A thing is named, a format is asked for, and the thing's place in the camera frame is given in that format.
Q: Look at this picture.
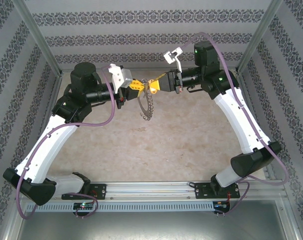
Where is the metal disc with keyrings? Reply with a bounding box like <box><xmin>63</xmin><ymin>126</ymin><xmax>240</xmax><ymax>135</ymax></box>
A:
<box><xmin>137</xmin><ymin>86</ymin><xmax>155</xmax><ymax>122</ymax></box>

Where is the small circuit board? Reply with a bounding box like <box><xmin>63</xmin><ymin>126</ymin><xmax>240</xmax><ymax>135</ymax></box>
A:
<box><xmin>73</xmin><ymin>201</ymin><xmax>95</xmax><ymax>210</ymax></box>
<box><xmin>213</xmin><ymin>200</ymin><xmax>232</xmax><ymax>211</ymax></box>

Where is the sheet metal shelf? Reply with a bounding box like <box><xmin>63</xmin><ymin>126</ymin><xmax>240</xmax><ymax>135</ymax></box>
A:
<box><xmin>16</xmin><ymin>211</ymin><xmax>294</xmax><ymax>240</ymax></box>

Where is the aluminium frame crossbeam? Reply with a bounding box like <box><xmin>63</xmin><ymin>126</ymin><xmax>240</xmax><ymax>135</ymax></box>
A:
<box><xmin>58</xmin><ymin>65</ymin><xmax>240</xmax><ymax>73</ymax></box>

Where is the aluminium floor rail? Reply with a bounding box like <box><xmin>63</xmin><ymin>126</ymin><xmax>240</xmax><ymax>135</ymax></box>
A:
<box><xmin>38</xmin><ymin>74</ymin><xmax>64</xmax><ymax>156</ymax></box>
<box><xmin>235</xmin><ymin>71</ymin><xmax>277</xmax><ymax>181</ymax></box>

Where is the aluminium frame post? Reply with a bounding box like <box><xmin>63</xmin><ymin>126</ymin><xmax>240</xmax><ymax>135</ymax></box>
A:
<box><xmin>12</xmin><ymin>0</ymin><xmax>64</xmax><ymax>76</ymax></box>
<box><xmin>234</xmin><ymin>0</ymin><xmax>284</xmax><ymax>75</ymax></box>

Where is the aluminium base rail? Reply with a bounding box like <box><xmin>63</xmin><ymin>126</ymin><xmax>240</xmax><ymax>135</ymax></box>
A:
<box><xmin>16</xmin><ymin>181</ymin><xmax>285</xmax><ymax>201</ymax></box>

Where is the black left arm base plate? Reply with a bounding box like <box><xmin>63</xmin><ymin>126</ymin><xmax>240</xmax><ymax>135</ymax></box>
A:
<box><xmin>61</xmin><ymin>183</ymin><xmax>107</xmax><ymax>201</ymax></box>

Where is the grey slotted cable duct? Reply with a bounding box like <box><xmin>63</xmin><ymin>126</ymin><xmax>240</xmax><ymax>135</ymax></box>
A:
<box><xmin>25</xmin><ymin>201</ymin><xmax>215</xmax><ymax>213</ymax></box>

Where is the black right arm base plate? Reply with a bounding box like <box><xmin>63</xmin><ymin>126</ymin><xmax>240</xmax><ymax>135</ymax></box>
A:
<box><xmin>194</xmin><ymin>182</ymin><xmax>240</xmax><ymax>200</ymax></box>

